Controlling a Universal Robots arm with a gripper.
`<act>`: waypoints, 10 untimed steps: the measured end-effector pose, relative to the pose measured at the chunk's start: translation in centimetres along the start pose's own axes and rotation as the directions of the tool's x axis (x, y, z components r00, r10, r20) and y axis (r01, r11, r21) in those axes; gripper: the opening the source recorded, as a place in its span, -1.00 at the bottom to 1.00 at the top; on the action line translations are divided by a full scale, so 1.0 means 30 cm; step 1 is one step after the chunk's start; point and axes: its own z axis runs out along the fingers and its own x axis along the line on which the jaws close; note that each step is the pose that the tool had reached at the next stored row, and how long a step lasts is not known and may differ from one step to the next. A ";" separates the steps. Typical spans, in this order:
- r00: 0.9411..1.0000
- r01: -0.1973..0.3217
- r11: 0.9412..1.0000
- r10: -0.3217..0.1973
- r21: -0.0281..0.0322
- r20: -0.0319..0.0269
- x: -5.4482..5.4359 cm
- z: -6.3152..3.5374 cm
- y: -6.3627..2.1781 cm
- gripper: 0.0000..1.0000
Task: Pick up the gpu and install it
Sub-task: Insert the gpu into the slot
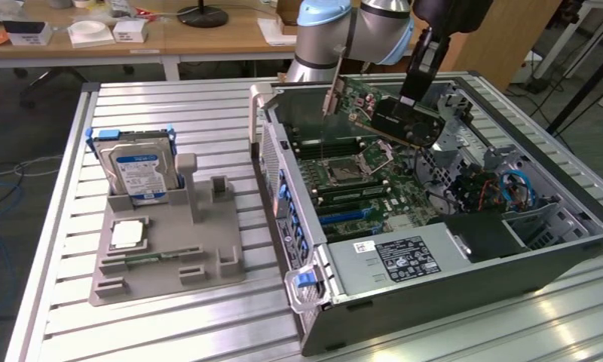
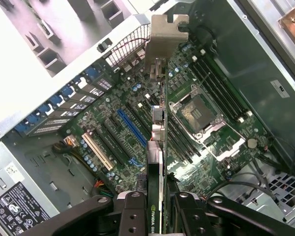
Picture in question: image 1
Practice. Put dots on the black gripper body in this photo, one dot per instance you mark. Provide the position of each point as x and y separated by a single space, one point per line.
451 15

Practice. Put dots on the black green graphics card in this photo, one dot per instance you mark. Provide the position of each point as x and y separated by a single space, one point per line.
407 120

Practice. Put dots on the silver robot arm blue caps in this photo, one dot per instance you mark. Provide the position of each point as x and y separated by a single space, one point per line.
326 41

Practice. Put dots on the wooden cabinet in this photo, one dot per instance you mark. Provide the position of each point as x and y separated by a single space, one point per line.
512 45

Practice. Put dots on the metal socket cover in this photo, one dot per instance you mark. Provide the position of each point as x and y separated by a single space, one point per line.
379 156

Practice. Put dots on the metal disk bay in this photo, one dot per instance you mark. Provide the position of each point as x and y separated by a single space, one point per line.
451 158

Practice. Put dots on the CPU socket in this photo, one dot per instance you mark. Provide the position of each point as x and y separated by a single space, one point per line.
345 171

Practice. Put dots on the black tripod stand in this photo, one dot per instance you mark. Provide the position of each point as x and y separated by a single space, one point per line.
583 89

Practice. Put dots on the green RAM stick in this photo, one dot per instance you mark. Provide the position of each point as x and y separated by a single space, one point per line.
356 193
150 257

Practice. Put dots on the white paper stack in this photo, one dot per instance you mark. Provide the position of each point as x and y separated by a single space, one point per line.
273 34

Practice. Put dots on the brown cardboard box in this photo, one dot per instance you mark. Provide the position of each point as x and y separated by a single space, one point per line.
287 13

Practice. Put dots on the green motherboard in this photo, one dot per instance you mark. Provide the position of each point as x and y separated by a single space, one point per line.
382 211

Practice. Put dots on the blue expansion slot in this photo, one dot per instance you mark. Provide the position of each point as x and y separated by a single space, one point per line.
343 217

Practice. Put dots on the black round lamp base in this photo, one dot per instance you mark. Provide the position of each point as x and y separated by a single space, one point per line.
202 17

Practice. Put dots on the grey power supply with label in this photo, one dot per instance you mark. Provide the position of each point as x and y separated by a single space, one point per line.
362 271

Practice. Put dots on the blue case latch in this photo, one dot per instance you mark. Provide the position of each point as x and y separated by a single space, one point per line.
302 281

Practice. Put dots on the open black PC case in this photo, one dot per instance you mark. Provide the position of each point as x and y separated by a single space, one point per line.
431 301

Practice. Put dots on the plain white box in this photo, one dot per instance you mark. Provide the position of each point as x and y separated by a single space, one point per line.
129 32

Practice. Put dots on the hard disk with blue caddy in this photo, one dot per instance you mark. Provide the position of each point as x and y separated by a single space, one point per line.
139 173

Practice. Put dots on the grey plastic parts rack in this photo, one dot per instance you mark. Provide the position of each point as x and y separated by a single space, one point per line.
165 234

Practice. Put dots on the white square dish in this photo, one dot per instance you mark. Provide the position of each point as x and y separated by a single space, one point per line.
90 35

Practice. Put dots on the silver CPU chip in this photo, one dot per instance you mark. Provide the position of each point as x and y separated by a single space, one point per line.
127 235

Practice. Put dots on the black office chair base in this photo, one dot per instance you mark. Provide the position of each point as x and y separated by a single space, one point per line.
49 79

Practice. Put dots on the white box with dark lid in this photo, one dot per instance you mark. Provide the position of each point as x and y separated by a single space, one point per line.
26 35

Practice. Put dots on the wooden desk white frame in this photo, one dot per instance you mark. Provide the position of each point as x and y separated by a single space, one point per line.
221 37
79 51

